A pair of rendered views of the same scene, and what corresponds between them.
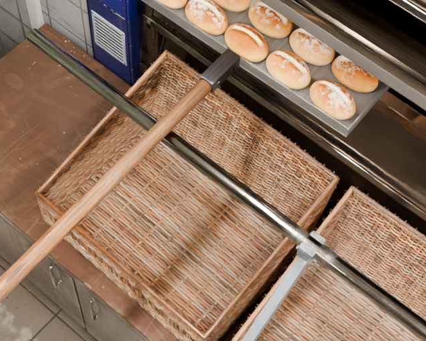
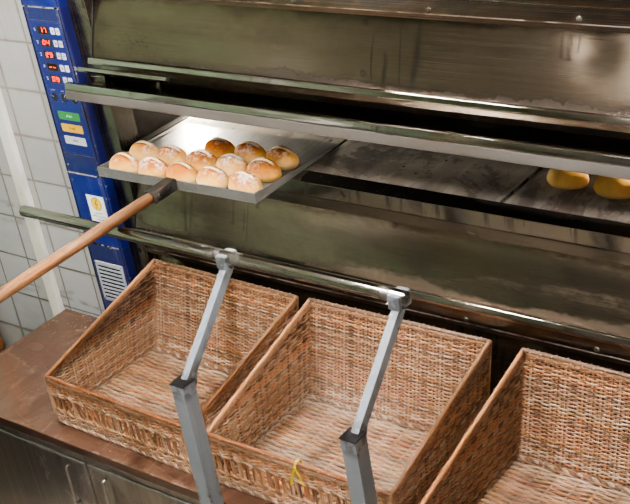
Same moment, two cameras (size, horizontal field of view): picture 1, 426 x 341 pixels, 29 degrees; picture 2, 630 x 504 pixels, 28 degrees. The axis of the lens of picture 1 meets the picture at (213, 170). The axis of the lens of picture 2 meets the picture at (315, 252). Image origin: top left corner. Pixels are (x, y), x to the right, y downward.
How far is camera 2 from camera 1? 203 cm
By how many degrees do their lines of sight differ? 33
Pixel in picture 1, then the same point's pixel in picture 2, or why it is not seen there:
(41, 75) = (60, 338)
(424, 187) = (350, 259)
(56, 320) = not seen: outside the picture
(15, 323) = not seen: outside the picture
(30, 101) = (49, 355)
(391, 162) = (322, 252)
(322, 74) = not seen: hidden behind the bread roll
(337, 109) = (245, 185)
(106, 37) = (111, 283)
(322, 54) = (237, 164)
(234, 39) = (170, 171)
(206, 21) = (150, 168)
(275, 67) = (200, 176)
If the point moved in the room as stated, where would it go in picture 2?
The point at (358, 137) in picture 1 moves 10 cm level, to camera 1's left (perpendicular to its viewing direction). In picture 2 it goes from (295, 244) to (257, 249)
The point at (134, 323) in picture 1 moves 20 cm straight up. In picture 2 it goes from (137, 467) to (120, 403)
